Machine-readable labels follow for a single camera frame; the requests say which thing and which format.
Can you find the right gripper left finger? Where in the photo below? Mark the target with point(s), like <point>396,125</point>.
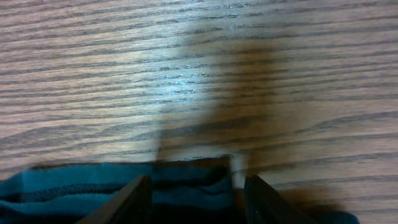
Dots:
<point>131,205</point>

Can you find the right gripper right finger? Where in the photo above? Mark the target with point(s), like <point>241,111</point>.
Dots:
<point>264,205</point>

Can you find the dark navy t-shirt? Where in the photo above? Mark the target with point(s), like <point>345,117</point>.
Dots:
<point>198,191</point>

